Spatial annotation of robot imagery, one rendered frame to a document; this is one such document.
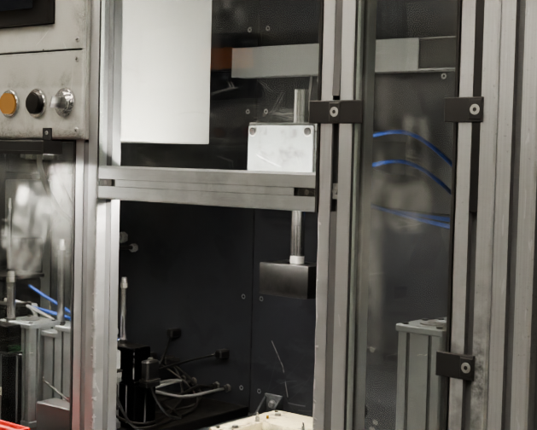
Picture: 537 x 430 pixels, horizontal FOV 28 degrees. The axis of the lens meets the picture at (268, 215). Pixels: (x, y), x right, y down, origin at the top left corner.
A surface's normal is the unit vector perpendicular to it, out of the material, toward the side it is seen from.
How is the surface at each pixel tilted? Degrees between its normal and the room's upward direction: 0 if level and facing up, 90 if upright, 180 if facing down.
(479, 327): 90
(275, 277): 90
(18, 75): 90
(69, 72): 90
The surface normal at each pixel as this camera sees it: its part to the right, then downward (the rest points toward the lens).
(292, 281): -0.62, 0.03
